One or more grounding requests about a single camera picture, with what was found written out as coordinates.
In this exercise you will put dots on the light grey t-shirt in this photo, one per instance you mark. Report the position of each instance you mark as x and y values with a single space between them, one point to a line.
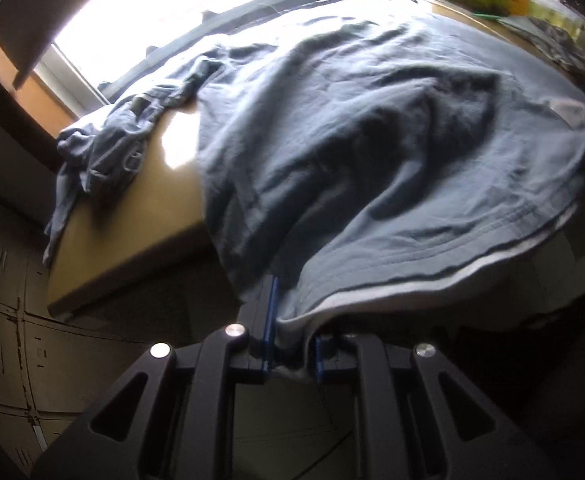
112 135

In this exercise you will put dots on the grey locker cabinet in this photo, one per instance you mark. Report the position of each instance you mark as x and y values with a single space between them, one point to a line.
2 310

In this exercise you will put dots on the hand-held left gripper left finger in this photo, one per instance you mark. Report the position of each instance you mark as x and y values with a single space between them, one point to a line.
272 312

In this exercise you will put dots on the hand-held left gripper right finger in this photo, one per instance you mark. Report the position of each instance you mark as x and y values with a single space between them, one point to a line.
323 357

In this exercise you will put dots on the blue-grey pants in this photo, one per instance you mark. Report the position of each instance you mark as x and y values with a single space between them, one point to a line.
372 160

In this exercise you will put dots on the patterned dark cloth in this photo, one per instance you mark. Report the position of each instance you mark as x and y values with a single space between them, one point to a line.
552 42

